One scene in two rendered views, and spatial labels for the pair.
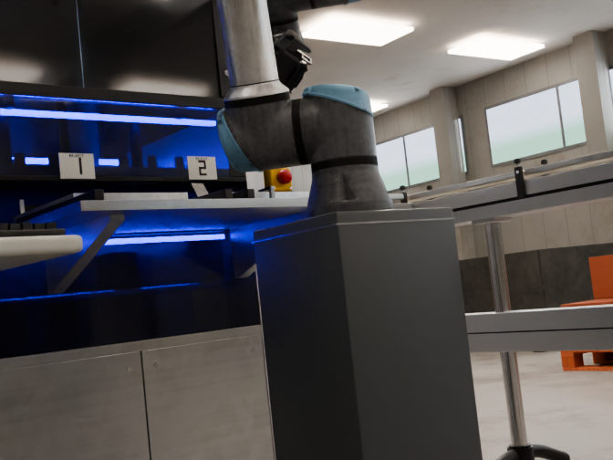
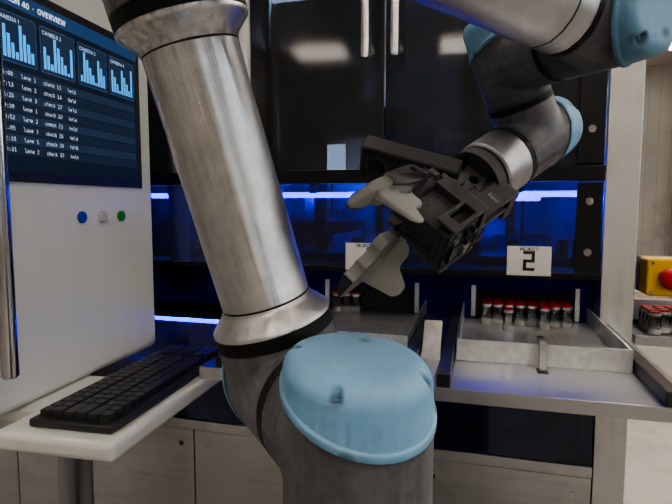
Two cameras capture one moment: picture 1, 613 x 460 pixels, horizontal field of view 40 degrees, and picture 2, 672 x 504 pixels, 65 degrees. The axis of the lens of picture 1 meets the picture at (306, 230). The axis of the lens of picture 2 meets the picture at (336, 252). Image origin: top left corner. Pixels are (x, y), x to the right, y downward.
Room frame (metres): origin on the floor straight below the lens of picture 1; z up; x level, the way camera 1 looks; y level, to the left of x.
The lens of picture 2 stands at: (1.19, -0.39, 1.13)
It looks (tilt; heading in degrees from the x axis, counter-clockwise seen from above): 5 degrees down; 55
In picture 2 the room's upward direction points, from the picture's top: straight up
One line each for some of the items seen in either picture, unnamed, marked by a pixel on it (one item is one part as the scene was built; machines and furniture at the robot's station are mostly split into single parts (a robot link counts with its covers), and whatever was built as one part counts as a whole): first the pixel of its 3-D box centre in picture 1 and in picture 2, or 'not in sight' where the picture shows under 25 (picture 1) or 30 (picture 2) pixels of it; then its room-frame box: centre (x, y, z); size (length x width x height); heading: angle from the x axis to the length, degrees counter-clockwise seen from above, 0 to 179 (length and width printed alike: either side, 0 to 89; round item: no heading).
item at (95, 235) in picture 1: (83, 256); not in sight; (1.72, 0.47, 0.79); 0.34 x 0.03 x 0.13; 39
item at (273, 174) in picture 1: (274, 180); (662, 275); (2.30, 0.07, 0.99); 0.08 x 0.07 x 0.07; 39
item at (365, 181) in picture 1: (347, 190); not in sight; (1.43, -0.08, 0.84); 0.15 x 0.15 x 0.10
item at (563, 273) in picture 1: (536, 298); not in sight; (7.43, -1.98, 0.41); 1.22 x 0.99 x 0.83; 25
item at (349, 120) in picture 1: (336, 124); (353, 430); (1.43, -0.07, 0.96); 0.13 x 0.12 x 0.14; 81
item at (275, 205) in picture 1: (181, 218); (436, 348); (1.89, 0.28, 0.87); 0.70 x 0.48 x 0.02; 129
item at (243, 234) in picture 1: (275, 245); not in sight; (2.04, 0.08, 0.79); 0.34 x 0.03 x 0.13; 39
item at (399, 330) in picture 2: (98, 213); (354, 320); (1.84, 0.46, 0.90); 0.34 x 0.26 x 0.04; 39
